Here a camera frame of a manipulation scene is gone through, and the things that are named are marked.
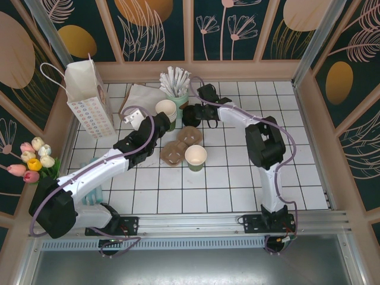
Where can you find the tulip flower bouquet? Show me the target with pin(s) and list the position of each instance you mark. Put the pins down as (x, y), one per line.
(52, 172)

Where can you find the aluminium frame post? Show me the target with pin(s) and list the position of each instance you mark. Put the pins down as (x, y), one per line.
(315, 44)
(49, 23)

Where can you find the mint green straw holder cup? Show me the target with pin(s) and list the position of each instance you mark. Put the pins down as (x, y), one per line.
(181, 101)

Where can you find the green paper coffee cup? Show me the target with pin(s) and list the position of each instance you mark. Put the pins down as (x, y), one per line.
(196, 155)

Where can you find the small black circuit board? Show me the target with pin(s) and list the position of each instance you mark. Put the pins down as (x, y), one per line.
(279, 242)
(111, 242)

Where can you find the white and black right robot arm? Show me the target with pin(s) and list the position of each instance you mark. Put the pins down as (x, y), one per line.
(273, 190)

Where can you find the white artificial tulip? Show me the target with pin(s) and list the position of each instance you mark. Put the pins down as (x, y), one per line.
(45, 150)
(38, 143)
(47, 161)

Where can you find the white printed paper bag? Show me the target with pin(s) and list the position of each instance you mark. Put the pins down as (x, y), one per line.
(92, 118)

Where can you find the cream artificial tulip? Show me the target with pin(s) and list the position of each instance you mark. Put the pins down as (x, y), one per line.
(28, 155)

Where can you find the pink artificial tulip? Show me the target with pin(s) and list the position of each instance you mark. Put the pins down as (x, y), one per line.
(26, 147)
(31, 176)
(16, 169)

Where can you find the light teal plastic object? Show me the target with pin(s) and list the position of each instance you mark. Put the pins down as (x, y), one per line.
(95, 196)

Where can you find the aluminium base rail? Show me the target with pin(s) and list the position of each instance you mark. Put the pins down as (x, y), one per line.
(193, 222)

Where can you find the aluminium side rail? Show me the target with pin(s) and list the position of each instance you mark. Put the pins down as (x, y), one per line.
(329, 199)
(69, 148)

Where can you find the brown pulp cup carrier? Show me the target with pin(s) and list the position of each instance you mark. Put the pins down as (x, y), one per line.
(190, 136)

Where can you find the white paper-wrapped straw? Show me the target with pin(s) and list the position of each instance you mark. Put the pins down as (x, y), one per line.
(164, 79)
(186, 79)
(177, 78)
(166, 88)
(182, 80)
(171, 78)

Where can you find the yellow artificial tulip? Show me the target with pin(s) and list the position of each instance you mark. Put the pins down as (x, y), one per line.
(33, 164)

